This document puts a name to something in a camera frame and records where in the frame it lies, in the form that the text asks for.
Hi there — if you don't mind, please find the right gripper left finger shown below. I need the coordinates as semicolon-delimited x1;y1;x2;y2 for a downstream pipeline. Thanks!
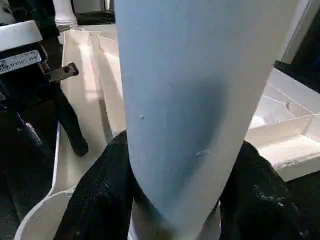
53;129;141;240

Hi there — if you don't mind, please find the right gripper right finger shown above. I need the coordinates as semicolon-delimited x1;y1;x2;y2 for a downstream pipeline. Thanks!
219;141;320;240

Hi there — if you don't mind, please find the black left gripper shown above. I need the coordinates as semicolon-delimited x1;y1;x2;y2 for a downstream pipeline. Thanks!
0;41;90;176

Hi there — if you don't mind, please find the white plastic table top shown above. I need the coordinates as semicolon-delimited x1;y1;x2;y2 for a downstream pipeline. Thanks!
18;0;320;240

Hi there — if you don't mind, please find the black mat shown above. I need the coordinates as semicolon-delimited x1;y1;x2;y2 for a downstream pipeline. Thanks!
0;0;320;240

